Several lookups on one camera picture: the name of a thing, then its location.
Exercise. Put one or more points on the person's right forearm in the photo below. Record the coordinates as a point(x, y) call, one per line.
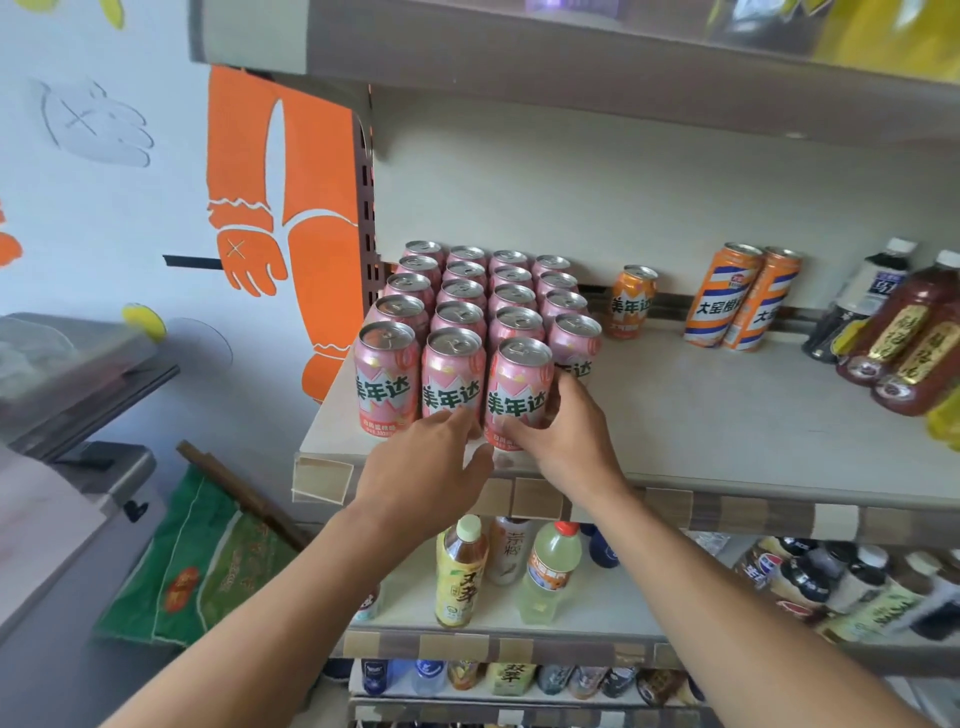
point(750, 622)

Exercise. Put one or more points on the person's right hand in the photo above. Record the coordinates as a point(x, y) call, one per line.
point(574, 450)

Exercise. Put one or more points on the wooden stick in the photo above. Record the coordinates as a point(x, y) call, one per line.
point(225, 480)

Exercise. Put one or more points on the clear food display cover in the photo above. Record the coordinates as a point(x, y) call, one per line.
point(67, 367)

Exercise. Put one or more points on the dark blue round bottle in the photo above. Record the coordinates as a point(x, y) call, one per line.
point(602, 551)

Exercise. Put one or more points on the group of capped tea bottles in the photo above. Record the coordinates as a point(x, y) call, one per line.
point(810, 585)

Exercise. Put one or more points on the small orange can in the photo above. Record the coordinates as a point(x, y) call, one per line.
point(631, 307)

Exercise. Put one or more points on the person's left forearm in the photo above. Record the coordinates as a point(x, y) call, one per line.
point(262, 637)

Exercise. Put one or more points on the yellow round disc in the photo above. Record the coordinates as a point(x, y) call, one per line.
point(146, 321)

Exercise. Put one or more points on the pink can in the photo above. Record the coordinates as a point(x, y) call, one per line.
point(517, 367)

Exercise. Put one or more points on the pale green drink bottle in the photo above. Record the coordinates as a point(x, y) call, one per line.
point(551, 577)

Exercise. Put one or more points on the small clear bottle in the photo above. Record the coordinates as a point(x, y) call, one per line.
point(510, 555)

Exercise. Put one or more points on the person's left hand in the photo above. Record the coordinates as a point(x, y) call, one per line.
point(420, 480)

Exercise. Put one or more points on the tall orange striped can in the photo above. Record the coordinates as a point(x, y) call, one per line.
point(716, 307)
point(769, 300)

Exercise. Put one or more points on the rows of small bottles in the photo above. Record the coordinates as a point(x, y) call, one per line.
point(510, 679)

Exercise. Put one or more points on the row of tall drink bottles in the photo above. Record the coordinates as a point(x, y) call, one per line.
point(892, 337)

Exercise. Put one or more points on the cluster of white milk bottles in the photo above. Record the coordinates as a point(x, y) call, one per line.
point(367, 606)

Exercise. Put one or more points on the row of red cans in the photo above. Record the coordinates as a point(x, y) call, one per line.
point(382, 375)

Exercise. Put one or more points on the clear round disc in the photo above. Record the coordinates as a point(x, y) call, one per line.
point(199, 345)

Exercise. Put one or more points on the yellow label tea bottle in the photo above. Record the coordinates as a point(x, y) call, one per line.
point(459, 585)

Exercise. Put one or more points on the white paper notice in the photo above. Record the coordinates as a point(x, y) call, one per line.
point(37, 540)

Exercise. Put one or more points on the steel counter machine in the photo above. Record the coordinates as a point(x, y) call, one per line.
point(120, 465)

